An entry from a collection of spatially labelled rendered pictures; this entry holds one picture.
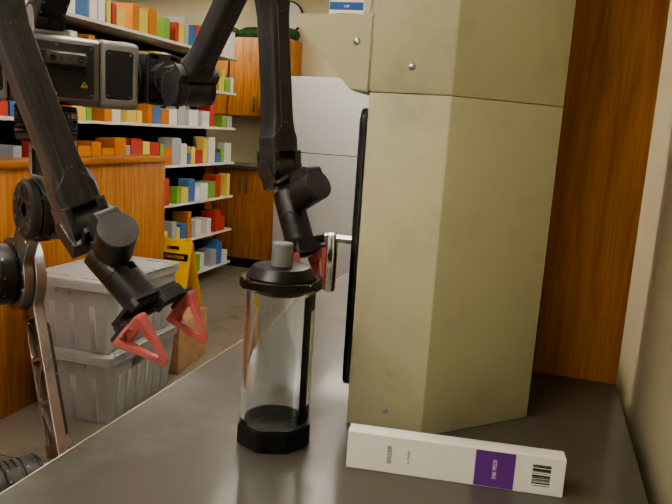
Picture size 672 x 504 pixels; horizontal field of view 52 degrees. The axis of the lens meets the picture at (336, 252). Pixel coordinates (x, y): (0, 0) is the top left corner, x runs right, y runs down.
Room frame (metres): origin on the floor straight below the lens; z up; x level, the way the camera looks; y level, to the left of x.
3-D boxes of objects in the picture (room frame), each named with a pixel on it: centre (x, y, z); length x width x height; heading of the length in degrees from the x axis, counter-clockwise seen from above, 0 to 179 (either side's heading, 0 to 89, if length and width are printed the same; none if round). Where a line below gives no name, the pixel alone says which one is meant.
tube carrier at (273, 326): (0.88, 0.07, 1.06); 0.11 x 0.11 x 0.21
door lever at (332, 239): (1.00, -0.01, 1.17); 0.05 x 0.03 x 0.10; 73
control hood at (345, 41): (1.11, -0.02, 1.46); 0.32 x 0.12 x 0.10; 164
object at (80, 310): (3.16, 1.06, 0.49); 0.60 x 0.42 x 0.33; 164
